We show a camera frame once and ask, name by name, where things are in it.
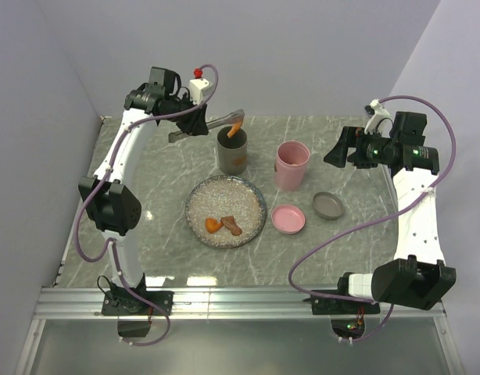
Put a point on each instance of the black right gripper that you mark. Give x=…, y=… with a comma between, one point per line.
x=351, y=137

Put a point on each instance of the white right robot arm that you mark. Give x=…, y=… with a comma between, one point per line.
x=417, y=277

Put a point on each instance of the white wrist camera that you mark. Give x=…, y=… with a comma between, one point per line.
x=379, y=117
x=199, y=86

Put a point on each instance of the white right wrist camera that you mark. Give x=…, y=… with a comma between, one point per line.
x=379, y=117

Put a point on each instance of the pink cup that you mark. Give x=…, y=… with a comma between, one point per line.
x=292, y=159

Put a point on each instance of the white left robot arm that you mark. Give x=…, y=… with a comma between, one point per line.
x=106, y=197

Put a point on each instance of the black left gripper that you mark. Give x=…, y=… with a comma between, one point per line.
x=197, y=124

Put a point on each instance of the speckled ceramic plate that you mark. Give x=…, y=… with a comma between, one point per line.
x=221, y=196

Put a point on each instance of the aluminium mounting rail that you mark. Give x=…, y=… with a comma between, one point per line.
x=190, y=303

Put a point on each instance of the grey round lid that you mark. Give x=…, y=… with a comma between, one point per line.
x=327, y=205

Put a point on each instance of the pink round lid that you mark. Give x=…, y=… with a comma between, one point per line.
x=288, y=219

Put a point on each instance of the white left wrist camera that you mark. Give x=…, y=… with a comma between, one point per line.
x=199, y=86

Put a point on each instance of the grey cup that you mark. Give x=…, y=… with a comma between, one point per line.
x=232, y=151

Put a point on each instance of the brown meat piece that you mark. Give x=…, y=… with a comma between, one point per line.
x=231, y=225

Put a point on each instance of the metal food tongs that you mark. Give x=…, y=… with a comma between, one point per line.
x=230, y=119

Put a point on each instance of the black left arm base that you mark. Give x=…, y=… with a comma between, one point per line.
x=121, y=303

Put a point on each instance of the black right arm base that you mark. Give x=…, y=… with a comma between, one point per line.
x=333, y=306

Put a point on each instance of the orange carrot slice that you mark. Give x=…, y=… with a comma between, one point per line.
x=234, y=129

